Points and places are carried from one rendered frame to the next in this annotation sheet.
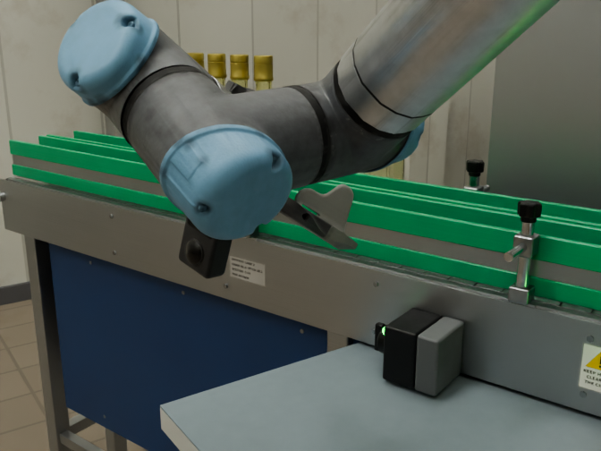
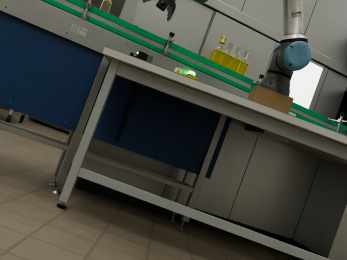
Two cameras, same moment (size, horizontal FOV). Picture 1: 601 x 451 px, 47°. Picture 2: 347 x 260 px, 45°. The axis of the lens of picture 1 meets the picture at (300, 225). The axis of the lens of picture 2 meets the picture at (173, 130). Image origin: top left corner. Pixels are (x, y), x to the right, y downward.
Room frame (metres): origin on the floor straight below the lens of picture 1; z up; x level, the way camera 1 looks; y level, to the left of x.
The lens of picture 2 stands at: (-0.59, 1.51, 0.45)
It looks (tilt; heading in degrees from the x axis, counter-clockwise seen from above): 2 degrees up; 303
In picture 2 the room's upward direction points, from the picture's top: 20 degrees clockwise
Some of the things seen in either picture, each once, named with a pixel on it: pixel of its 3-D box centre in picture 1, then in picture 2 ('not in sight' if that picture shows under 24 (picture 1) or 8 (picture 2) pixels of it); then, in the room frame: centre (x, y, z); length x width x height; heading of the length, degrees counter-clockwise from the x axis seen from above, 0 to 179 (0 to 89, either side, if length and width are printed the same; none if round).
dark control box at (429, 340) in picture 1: (422, 351); (142, 61); (0.86, -0.17, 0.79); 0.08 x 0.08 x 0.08; 53
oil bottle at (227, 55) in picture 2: not in sight; (222, 67); (0.70, -0.70, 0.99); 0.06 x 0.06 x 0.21; 54
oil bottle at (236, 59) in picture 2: not in sight; (230, 70); (0.66, -0.74, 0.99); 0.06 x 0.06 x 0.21; 54
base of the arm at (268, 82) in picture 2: not in sight; (275, 83); (0.19, -0.34, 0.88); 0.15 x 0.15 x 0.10
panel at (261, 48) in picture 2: not in sight; (264, 64); (0.61, -1.04, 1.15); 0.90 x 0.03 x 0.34; 53
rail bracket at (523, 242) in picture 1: (518, 259); (169, 44); (0.81, -0.27, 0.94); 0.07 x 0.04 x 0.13; 143
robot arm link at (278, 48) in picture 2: not in sight; (284, 60); (0.18, -0.33, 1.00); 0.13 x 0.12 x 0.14; 128
